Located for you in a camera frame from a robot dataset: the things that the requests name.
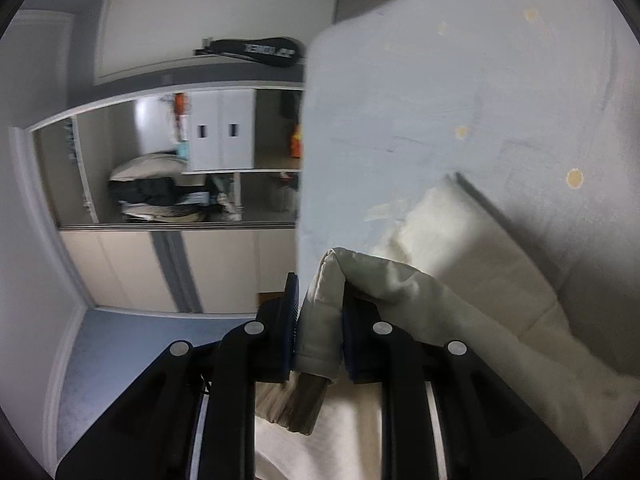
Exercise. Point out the cream pants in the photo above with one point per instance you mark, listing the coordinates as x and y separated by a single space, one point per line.
480 270

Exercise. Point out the pile of dark clothes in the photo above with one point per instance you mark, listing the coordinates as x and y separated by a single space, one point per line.
150 190

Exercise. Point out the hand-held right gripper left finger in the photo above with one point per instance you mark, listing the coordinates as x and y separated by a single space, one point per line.
291 310

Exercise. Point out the light blue bed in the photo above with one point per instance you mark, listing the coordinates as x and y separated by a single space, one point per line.
400 85

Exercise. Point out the white drawer cabinet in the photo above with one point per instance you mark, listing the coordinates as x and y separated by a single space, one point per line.
215 150

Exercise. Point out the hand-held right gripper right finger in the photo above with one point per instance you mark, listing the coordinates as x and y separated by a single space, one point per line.
350 345

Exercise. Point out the beige sliding door wardrobe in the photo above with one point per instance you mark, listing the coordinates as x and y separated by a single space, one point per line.
125 270

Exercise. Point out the white door panel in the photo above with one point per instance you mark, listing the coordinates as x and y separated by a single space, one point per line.
175 15

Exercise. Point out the black racket bag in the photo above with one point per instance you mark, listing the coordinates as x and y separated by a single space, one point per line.
265 50

